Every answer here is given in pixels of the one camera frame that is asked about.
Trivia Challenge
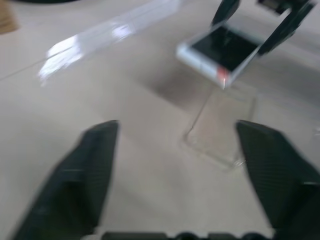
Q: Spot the white smartphone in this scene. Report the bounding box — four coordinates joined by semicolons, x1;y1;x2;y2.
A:
175;23;266;90

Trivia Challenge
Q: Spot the brown cardboard box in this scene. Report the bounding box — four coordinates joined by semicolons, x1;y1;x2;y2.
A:
0;0;20;34

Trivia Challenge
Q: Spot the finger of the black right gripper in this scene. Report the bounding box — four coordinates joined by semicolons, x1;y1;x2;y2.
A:
211;0;241;28
258;0;318;56

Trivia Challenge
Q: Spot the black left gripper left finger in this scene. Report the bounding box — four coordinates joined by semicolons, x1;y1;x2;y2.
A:
12;120;120;240

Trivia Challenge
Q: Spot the clear plastic phone case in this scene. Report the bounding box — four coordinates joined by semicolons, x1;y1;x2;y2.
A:
181;86;259;174

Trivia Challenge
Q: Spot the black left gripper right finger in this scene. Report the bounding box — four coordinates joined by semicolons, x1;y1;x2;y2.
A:
235;119;320;240

